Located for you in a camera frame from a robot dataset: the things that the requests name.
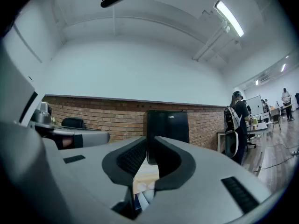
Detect white table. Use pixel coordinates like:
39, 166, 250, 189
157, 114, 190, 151
217, 122, 269, 154

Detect gripper-mounted camera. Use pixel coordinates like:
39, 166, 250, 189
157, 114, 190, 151
30, 101, 53, 126

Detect black and white backpack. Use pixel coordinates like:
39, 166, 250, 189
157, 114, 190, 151
223, 105, 243, 133

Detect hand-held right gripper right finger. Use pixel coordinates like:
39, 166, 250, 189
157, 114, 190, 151
140, 135, 274, 224

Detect person's left hand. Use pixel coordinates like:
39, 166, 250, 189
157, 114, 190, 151
62, 136, 74, 148

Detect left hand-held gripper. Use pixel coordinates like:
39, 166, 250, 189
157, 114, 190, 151
0, 40, 56, 136

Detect white air conditioner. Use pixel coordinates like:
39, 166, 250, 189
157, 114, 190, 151
256, 72, 276, 85

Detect black chair with white frame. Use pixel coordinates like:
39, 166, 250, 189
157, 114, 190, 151
224, 130, 240, 159

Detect white ceiling pipes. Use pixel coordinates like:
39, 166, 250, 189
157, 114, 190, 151
192, 20, 236, 62

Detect black office chair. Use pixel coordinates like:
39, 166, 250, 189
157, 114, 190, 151
61, 117, 85, 129

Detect long ceiling light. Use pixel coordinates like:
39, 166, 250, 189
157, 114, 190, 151
214, 0, 245, 38

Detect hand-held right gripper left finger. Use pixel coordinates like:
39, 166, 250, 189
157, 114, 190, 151
43, 136, 147, 224

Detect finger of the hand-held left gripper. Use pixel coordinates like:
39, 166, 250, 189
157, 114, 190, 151
54, 127, 110, 148

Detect white board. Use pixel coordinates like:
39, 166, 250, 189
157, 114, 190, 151
246, 95, 264, 117

